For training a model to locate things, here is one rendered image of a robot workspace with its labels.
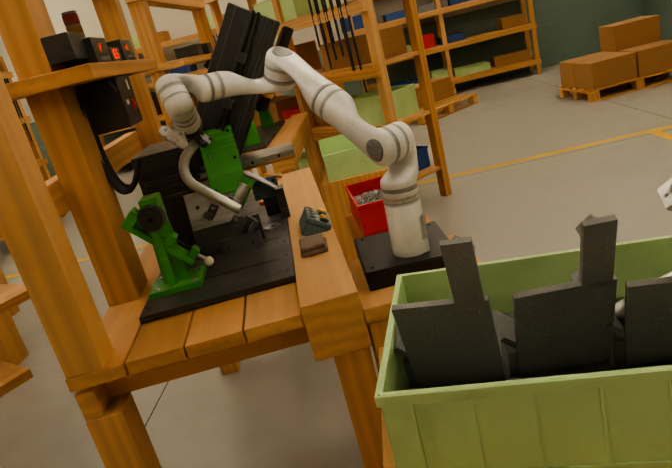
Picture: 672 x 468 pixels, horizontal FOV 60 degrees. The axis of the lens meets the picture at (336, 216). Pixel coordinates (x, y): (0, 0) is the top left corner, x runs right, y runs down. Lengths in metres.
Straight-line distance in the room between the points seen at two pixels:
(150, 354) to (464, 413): 0.79
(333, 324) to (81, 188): 0.80
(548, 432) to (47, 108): 1.40
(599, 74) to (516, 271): 6.36
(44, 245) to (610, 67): 6.86
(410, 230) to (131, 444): 0.84
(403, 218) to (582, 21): 10.22
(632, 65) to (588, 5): 3.95
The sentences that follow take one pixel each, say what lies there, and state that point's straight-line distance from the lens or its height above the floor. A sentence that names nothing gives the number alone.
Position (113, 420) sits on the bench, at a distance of 1.53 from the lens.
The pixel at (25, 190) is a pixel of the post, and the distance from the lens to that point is 1.35.
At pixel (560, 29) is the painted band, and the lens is 11.38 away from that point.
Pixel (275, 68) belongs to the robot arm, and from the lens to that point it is 1.61.
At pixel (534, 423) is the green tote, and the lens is 0.91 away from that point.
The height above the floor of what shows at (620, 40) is 0.56.
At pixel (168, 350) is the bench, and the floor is 0.88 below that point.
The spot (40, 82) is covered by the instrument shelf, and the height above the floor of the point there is 1.52.
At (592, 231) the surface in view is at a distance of 0.86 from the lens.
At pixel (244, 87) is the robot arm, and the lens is 1.58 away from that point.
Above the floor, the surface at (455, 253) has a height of 1.14.
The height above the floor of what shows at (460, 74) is 0.30.
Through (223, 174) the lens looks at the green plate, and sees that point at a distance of 1.89.
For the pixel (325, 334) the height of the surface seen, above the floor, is 0.82.
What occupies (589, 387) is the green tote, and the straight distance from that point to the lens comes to 0.88.
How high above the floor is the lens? 1.46
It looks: 17 degrees down
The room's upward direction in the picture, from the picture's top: 14 degrees counter-clockwise
